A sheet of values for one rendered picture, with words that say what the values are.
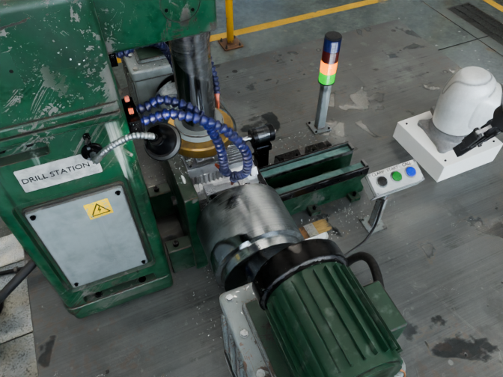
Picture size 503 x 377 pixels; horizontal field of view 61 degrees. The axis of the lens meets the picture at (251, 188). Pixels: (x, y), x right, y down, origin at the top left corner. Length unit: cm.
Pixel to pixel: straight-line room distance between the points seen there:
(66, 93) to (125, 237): 43
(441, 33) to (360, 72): 226
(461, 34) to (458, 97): 282
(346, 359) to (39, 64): 65
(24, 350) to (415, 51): 218
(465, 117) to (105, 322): 135
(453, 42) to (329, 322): 374
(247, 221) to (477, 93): 94
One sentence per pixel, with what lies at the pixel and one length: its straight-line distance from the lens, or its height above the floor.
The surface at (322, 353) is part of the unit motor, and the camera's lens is 71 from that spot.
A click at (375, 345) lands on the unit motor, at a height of 136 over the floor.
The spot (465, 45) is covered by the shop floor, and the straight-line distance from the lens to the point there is 428.
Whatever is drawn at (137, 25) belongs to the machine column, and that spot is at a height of 160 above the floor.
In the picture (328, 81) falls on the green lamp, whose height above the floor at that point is 105.
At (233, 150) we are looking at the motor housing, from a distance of 127.
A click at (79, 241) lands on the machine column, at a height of 116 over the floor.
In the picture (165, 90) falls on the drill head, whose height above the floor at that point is 115.
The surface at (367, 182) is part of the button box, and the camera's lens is 130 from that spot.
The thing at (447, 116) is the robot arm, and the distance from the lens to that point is 168.
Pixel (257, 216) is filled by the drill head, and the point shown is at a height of 116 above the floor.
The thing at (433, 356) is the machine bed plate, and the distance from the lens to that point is 136.
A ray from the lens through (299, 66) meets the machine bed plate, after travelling 217.
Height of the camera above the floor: 200
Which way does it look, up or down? 50 degrees down
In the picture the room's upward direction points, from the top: straight up
